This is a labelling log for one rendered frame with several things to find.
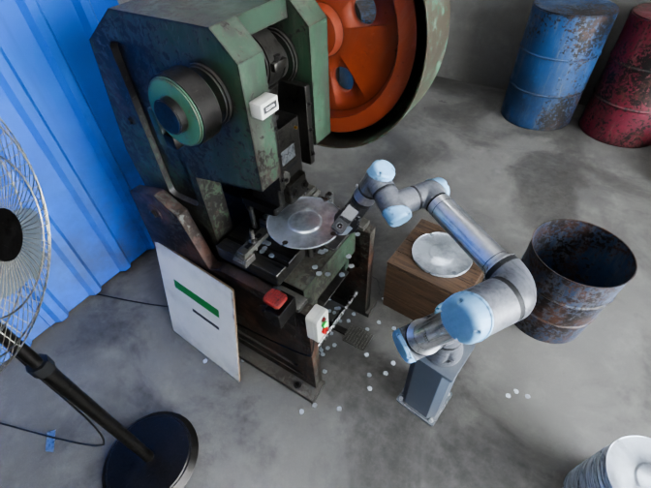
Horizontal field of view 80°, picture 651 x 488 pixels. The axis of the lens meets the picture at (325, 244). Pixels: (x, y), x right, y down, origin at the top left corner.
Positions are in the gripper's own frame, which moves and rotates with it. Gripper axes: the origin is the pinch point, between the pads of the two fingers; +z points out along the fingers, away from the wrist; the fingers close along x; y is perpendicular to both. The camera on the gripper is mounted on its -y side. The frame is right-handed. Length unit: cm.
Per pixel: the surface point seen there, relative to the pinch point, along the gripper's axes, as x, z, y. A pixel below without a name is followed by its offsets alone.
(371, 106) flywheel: 17.7, -27.6, 33.8
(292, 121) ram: 32.8, -25.5, 5.2
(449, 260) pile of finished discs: -49, 24, 47
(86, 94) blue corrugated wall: 135, 40, 9
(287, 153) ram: 28.9, -17.1, 0.7
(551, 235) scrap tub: -85, 7, 86
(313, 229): 8.2, 4.9, -1.6
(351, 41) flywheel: 35, -41, 38
